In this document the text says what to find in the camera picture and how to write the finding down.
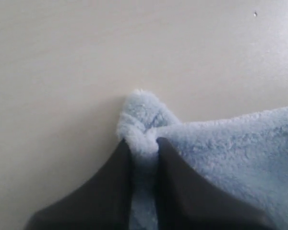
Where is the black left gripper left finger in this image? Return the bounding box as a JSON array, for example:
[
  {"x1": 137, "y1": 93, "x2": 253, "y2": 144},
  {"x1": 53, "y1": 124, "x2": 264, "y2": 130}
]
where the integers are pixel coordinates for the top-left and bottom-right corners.
[{"x1": 25, "y1": 140, "x2": 133, "y2": 230}]

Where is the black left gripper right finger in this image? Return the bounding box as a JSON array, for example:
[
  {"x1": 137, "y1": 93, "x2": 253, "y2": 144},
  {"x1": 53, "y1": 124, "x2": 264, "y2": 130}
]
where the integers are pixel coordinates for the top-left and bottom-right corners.
[{"x1": 155, "y1": 138, "x2": 276, "y2": 230}]

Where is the light blue terry towel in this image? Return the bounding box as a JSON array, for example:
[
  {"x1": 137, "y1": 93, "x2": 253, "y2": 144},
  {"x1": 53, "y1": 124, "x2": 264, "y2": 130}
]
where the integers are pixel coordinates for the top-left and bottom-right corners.
[{"x1": 117, "y1": 90, "x2": 288, "y2": 230}]

